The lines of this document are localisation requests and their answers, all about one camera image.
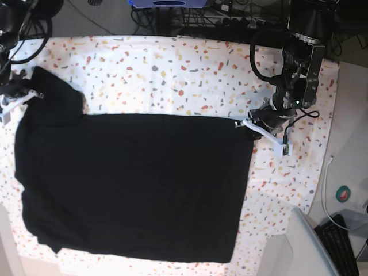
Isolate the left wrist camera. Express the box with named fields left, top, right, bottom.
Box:
left=273, top=141, right=293, bottom=158

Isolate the green tape roll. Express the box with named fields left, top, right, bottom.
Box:
left=335, top=186, right=351, bottom=203

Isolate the white bin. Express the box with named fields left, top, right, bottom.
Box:
left=257, top=208, right=339, bottom=276

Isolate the black power strip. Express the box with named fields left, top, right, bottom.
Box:
left=215, top=16, right=282, bottom=30

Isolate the black keyboard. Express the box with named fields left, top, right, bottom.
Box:
left=314, top=221, right=359, bottom=276

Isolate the white cable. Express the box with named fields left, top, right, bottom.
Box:
left=321, top=155, right=350, bottom=231

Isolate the black t-shirt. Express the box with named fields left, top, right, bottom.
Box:
left=14, top=67, right=254, bottom=263

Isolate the terrazzo patterned tablecloth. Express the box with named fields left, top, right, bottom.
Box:
left=1, top=36, right=340, bottom=275

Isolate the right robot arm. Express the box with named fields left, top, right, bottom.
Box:
left=1, top=1, right=64, bottom=112

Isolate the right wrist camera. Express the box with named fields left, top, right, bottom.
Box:
left=0, top=110, right=11, bottom=125

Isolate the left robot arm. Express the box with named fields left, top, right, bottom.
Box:
left=236, top=1, right=337, bottom=151

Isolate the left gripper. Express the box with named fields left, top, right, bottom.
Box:
left=235, top=97, right=296, bottom=148

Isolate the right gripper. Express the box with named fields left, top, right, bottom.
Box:
left=1, top=69, right=44, bottom=111

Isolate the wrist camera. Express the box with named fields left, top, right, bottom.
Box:
left=0, top=110, right=11, bottom=125
left=273, top=141, right=293, bottom=158

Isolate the blue box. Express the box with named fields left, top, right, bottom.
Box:
left=128, top=0, right=207, bottom=9

